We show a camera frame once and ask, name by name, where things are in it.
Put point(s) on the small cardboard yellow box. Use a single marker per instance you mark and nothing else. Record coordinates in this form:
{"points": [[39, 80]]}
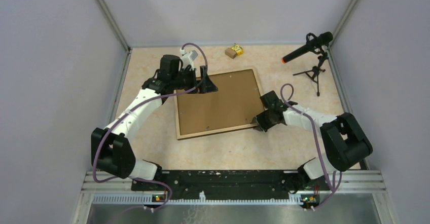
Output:
{"points": [[234, 51]]}

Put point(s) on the wooden picture frame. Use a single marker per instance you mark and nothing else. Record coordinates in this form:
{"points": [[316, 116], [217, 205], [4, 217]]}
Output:
{"points": [[215, 130]]}

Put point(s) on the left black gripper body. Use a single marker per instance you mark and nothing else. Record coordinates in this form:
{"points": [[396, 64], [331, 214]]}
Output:
{"points": [[187, 80]]}

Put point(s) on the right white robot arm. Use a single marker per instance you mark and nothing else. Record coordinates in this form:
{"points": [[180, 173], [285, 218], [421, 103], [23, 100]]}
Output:
{"points": [[344, 140]]}

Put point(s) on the black microphone on tripod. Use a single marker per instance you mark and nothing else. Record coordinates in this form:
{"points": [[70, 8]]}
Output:
{"points": [[314, 44]]}

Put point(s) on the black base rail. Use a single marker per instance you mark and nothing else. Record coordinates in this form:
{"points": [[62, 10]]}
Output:
{"points": [[229, 185]]}

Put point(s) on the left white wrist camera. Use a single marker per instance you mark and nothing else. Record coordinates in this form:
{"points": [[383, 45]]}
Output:
{"points": [[188, 58]]}

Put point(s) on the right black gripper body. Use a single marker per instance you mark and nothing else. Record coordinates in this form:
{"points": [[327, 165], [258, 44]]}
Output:
{"points": [[265, 120]]}

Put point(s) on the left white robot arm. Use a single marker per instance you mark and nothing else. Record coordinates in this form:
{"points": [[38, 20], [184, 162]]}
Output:
{"points": [[111, 149]]}

